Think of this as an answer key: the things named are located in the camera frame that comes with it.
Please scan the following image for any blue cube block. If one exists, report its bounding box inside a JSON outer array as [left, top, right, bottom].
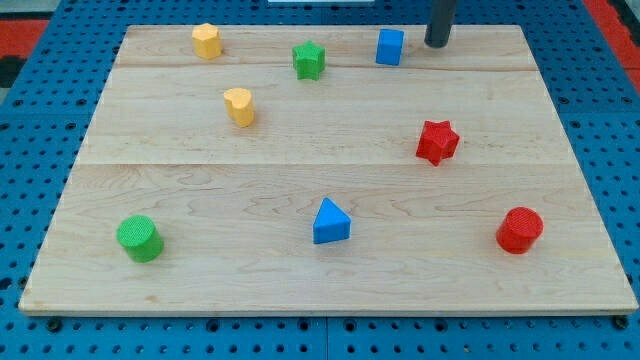
[[375, 29, 404, 66]]

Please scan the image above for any green star block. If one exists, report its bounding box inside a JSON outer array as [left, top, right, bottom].
[[292, 41, 326, 81]]

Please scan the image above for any red star block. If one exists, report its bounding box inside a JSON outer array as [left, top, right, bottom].
[[415, 120, 460, 167]]

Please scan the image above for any wooden board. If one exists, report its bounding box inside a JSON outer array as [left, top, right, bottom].
[[19, 25, 638, 317]]

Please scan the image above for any blue triangle block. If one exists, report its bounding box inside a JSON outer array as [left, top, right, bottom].
[[312, 198, 351, 244]]

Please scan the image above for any yellow heart block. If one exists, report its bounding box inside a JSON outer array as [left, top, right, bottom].
[[223, 88, 255, 127]]

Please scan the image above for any yellow hexagon block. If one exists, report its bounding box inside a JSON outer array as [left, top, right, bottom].
[[191, 23, 223, 60]]

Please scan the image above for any green cylinder block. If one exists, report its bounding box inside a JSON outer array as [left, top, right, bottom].
[[116, 215, 164, 263]]

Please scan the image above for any red cylinder block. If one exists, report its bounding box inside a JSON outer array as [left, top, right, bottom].
[[496, 207, 544, 254]]

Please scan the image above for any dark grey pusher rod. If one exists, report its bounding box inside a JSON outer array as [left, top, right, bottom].
[[424, 0, 458, 48]]

